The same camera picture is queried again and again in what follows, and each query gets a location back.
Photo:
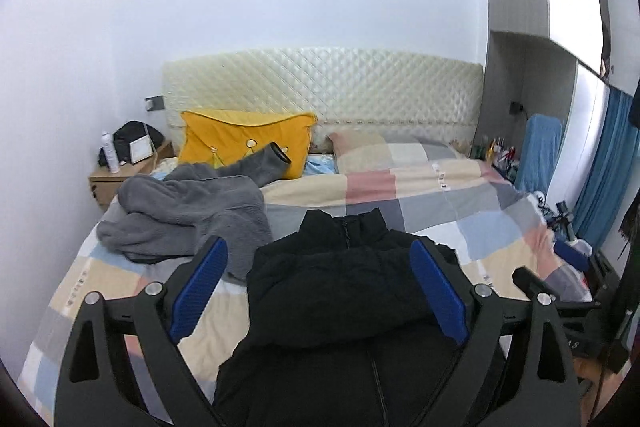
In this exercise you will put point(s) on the black puffer jacket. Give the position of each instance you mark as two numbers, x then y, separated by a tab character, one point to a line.
325	292

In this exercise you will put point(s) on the grey wall socket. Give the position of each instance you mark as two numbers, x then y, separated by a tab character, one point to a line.
155	103

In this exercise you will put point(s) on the black bag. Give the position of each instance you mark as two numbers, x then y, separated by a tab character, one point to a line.
131	131

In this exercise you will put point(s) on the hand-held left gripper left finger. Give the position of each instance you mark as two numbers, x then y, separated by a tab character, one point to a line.
197	292

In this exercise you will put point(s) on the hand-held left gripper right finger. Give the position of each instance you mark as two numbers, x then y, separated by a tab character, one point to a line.
440	294

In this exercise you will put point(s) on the wooden nightstand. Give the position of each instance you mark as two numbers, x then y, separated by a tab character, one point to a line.
105	188

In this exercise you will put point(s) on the pink checked pillow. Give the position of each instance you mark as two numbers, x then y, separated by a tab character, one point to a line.
355	143

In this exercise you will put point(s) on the black tripod device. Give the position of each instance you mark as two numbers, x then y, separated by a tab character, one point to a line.
560	217

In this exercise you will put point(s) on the white picture frame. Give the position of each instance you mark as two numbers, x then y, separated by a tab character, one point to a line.
140	149

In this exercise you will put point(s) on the dark hanging garment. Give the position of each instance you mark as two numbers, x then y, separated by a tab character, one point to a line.
631	222

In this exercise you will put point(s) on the blue curtain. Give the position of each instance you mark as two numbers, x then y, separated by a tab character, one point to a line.
602	167

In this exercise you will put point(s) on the white spray bottle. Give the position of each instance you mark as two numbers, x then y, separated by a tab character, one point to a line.
110	152

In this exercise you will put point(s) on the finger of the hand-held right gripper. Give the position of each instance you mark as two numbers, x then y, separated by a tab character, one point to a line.
525	279
570	253

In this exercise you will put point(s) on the grey fleece garment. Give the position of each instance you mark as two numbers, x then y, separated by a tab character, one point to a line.
175	207

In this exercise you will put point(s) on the blue towel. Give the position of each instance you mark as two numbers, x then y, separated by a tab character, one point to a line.
537	152

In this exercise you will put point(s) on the yellow pillow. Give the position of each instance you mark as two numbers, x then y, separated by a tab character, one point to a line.
225	137

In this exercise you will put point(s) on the grey white wardrobe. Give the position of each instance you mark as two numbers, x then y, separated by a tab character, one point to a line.
515	7

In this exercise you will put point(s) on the row of small bottles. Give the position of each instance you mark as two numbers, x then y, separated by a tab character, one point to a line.
495	152

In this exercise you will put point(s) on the white plastic bag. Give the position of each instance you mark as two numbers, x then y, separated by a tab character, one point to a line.
582	247

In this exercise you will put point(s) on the checked pastel duvet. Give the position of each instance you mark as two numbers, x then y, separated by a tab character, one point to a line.
410	189

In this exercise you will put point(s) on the cream quilted headboard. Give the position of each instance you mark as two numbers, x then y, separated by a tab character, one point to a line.
325	87

